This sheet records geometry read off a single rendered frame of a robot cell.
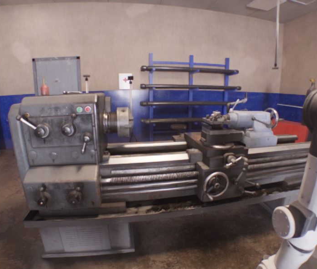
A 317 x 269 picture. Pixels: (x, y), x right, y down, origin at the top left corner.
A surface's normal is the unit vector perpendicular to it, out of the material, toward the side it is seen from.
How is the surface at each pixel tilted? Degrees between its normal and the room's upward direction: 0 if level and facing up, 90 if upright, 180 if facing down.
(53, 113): 90
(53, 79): 90
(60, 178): 32
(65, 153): 90
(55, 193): 90
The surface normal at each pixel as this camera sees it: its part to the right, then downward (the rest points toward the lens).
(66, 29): 0.18, 0.24
